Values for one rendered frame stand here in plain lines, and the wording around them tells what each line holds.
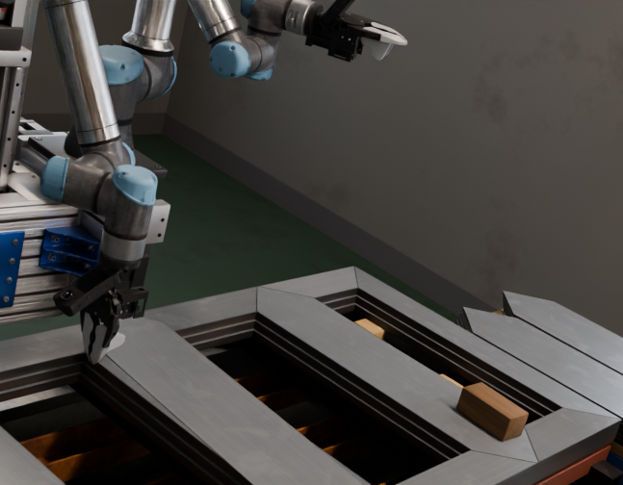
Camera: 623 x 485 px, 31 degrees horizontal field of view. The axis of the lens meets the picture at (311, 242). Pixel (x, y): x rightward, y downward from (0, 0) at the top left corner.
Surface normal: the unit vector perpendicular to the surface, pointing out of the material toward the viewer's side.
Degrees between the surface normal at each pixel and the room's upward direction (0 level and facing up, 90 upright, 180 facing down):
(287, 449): 0
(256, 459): 0
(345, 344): 0
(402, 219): 90
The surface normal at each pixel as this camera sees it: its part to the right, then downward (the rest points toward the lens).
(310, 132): -0.71, 0.09
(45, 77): 0.66, 0.42
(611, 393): 0.24, -0.90
